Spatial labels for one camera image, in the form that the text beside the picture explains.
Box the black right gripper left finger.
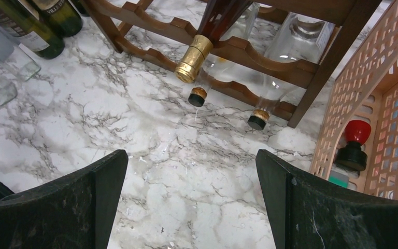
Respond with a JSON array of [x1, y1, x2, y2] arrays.
[[0, 149, 129, 248]]

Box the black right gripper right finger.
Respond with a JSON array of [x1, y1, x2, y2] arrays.
[[255, 149, 398, 248]]

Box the green wine bottle white label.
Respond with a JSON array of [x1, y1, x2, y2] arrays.
[[28, 0, 83, 38]]

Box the green wine bottle cream label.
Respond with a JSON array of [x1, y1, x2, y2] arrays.
[[70, 0, 89, 17]]

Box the brown wooden wine rack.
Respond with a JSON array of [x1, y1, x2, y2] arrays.
[[82, 1, 379, 128]]

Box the clear bottle in lower rack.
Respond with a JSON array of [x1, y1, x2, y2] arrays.
[[247, 12, 335, 131]]

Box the dark bottle gold foil neck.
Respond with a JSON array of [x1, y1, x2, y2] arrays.
[[174, 0, 253, 83]]

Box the red black stamp in organizer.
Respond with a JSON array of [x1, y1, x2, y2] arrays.
[[334, 120, 371, 172]]

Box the orange plastic file organizer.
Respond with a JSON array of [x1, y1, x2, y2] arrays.
[[309, 1, 398, 200]]

